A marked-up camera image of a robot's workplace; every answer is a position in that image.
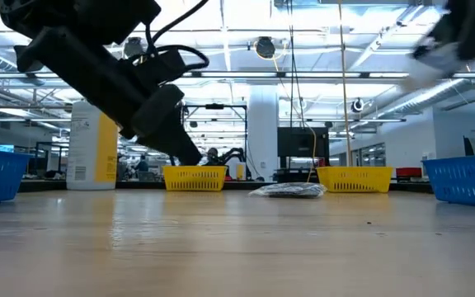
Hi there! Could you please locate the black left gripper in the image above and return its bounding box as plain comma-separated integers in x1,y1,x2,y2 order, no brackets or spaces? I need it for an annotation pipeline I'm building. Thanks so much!
13,26,186,140

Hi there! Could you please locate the person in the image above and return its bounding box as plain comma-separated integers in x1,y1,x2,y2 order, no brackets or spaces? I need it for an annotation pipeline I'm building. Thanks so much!
134,154,151,173
203,147,223,167

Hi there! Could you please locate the yellow slotted plastic basket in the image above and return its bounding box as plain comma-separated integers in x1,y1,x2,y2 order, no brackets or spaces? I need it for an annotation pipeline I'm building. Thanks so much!
162,165,228,192
316,166,395,194

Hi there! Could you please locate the white and yellow bottle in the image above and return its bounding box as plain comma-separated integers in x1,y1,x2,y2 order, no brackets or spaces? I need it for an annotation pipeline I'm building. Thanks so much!
65,101,120,191

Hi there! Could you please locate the white building pillar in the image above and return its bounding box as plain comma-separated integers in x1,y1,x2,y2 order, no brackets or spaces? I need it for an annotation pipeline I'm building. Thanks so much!
247,85,280,182

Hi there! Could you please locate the red box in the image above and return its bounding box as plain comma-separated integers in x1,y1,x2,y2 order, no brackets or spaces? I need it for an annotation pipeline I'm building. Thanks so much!
396,167,423,180

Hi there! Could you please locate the long ceiling light strip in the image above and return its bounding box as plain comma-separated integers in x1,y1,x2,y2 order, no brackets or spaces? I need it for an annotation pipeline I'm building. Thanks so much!
181,72,475,80

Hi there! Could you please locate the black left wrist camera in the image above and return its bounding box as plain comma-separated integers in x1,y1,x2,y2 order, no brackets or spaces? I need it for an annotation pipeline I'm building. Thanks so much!
131,46,187,87

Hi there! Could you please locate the black metal frame rig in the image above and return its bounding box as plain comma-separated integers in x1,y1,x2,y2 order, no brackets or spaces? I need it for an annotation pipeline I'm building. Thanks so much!
181,104,248,167

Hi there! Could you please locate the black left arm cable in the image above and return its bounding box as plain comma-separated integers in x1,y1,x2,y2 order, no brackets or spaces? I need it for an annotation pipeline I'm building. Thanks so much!
143,0,211,74

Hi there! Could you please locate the black hanging cable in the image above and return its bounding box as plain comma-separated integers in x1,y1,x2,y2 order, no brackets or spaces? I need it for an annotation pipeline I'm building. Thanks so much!
287,0,305,130

